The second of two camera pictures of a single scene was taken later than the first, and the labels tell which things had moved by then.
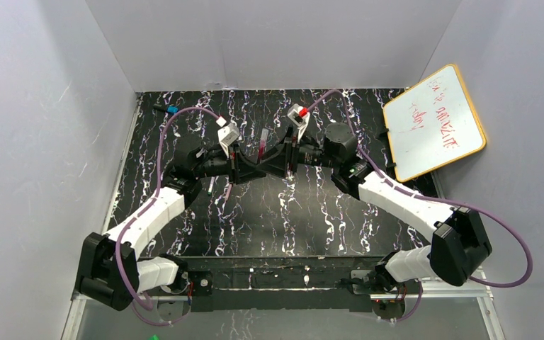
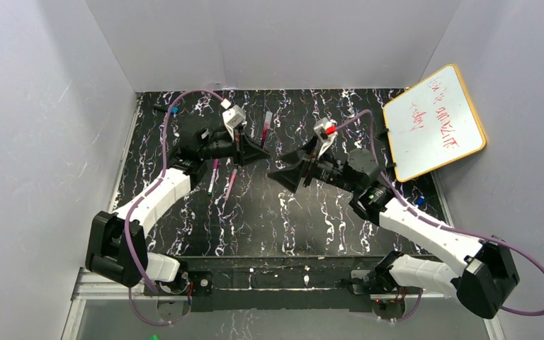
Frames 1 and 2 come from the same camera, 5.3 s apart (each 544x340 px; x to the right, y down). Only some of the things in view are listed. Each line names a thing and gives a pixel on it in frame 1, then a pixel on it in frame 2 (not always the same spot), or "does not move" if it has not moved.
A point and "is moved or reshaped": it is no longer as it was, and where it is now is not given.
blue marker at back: x=170 y=109 does not move
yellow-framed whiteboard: x=433 y=124 does not move
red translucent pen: x=263 y=144 is moved or reshaped
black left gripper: x=234 y=166 → x=239 y=149
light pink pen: x=228 y=193 does not move
